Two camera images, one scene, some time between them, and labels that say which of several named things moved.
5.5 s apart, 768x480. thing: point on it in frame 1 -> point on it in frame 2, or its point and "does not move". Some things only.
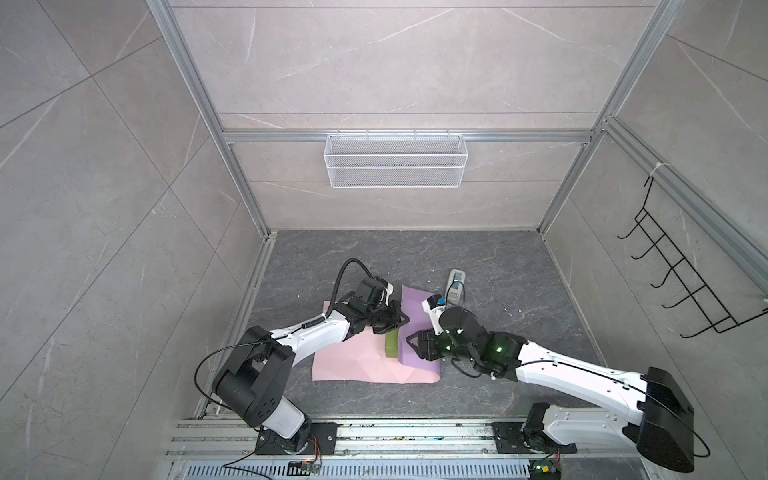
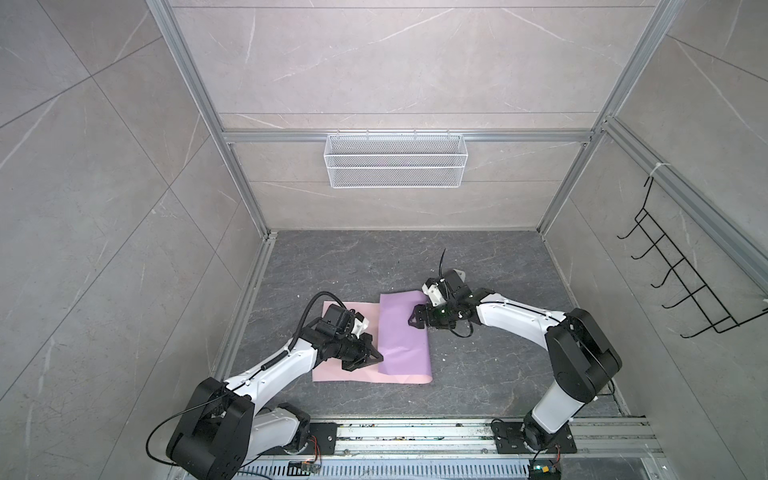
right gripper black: (427, 340) -> (418, 310)
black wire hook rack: (717, 317) does not move
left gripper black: (396, 310) -> (367, 348)
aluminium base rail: (227, 449) does not move
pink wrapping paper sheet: (362, 356) does not move
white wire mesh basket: (397, 160) does not move
